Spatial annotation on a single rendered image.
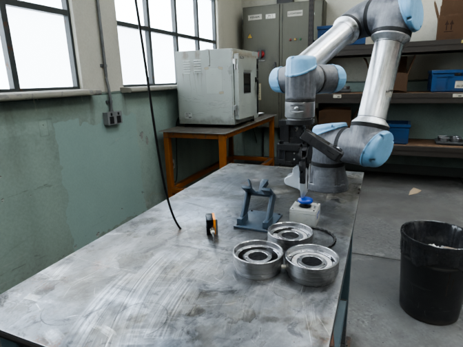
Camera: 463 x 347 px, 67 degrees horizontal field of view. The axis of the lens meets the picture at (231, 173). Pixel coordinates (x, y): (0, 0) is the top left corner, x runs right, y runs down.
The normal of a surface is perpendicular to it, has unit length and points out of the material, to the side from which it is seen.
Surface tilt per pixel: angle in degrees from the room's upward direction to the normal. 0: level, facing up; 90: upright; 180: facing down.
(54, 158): 90
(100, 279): 0
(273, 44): 90
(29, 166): 90
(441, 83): 90
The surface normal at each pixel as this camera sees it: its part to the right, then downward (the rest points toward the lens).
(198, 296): -0.03, -0.97
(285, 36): -0.39, 0.25
